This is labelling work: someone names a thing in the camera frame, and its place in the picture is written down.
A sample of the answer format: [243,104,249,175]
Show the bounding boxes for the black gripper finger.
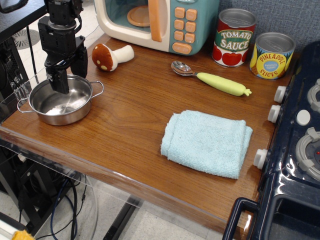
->
[46,68,69,95]
[70,47,88,78]

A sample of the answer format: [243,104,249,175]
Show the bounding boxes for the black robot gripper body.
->
[38,16,85,70]

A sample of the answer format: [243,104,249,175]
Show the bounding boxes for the stainless steel pot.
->
[17,74,104,126]

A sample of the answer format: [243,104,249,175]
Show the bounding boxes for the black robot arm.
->
[38,0,88,94]

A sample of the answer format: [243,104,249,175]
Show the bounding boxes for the plush brown mushroom toy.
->
[91,43,135,72]

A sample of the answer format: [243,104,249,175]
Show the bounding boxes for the black desk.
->
[0,0,54,43]

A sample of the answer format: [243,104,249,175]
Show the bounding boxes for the toy microwave oven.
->
[94,0,220,56]

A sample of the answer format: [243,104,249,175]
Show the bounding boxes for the light blue folded towel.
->
[160,110,253,180]

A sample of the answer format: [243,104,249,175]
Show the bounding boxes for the tomato sauce can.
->
[212,8,257,67]

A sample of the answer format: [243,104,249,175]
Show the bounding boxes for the yellow plush toy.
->
[11,230,35,240]

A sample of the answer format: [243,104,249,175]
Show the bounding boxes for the pineapple slices can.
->
[249,32,296,80]

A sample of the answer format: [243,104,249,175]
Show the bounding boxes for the dark blue toy stove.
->
[223,41,320,240]

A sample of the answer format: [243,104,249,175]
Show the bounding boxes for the spoon with green handle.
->
[171,60,252,97]

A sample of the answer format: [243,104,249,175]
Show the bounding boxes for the black and blue cables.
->
[34,172,88,240]

